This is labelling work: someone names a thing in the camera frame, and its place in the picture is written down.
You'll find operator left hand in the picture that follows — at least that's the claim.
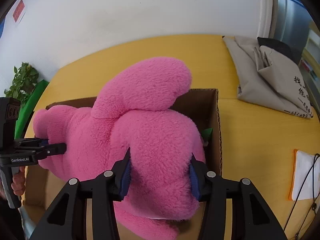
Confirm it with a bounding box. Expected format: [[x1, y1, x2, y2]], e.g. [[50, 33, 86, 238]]
[[11, 166, 25, 196]]

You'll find beige canvas bag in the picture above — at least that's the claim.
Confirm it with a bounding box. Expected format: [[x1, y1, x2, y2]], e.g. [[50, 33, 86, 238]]
[[222, 36, 313, 118]]

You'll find pink plush toy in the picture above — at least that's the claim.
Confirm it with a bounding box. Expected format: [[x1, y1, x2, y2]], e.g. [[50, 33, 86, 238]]
[[33, 57, 205, 239]]

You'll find green cloth table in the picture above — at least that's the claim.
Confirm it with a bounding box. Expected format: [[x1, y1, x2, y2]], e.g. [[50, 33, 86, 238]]
[[15, 80, 49, 139]]

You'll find green potted plant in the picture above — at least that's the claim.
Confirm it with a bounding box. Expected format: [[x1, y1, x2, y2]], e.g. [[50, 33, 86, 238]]
[[4, 62, 39, 106]]

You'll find black cable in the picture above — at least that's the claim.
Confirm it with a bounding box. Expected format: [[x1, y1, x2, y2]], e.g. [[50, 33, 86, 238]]
[[283, 153, 320, 240]]

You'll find white and orange pouch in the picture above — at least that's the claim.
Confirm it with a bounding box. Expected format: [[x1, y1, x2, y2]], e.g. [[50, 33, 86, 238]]
[[289, 149, 319, 200]]

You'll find red wall sign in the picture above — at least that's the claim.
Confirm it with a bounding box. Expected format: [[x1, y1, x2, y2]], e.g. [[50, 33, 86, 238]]
[[12, 0, 25, 24]]

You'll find brown cardboard box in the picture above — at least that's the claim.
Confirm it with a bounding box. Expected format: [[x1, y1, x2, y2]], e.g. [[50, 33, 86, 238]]
[[22, 89, 222, 239]]

